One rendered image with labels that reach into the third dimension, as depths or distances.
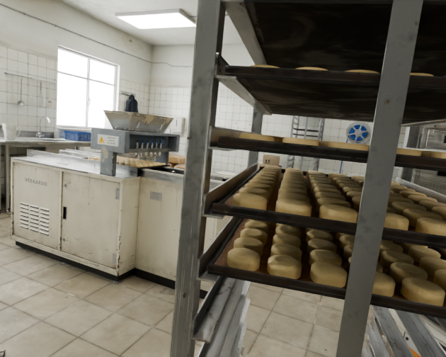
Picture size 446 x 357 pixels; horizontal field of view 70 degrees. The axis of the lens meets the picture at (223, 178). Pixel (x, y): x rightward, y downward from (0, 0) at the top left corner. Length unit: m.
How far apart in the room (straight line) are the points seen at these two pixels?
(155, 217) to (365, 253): 2.18
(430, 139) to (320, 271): 4.75
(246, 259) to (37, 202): 2.80
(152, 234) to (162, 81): 5.39
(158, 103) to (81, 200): 5.07
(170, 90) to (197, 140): 7.00
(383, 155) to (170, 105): 7.03
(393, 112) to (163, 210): 2.17
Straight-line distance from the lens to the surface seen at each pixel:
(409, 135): 1.06
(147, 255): 2.65
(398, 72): 0.43
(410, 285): 0.52
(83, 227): 2.78
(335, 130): 6.17
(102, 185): 2.57
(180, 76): 7.32
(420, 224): 0.49
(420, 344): 0.82
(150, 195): 2.51
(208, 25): 0.44
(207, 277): 0.46
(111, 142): 2.47
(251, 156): 1.02
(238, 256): 0.48
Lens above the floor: 1.24
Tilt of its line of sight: 8 degrees down
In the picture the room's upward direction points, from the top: 6 degrees clockwise
